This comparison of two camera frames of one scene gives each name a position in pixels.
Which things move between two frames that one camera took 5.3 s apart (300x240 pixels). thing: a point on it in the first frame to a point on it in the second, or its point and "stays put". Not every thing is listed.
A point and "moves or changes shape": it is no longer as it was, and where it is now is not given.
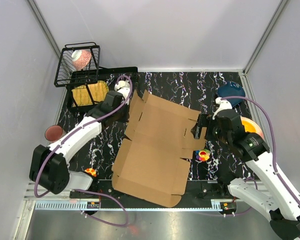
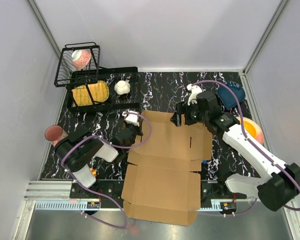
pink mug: x=53 y=132 stays put
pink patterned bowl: x=80 y=58 stays put
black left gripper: x=125 y=119 to x=137 y=128
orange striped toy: x=91 y=171 stays put
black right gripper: x=203 y=120 to x=182 y=108
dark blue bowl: x=231 y=88 stays put
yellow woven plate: x=81 y=97 stays put
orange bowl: x=250 y=126 stays put
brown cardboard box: x=151 y=163 moves or changes shape
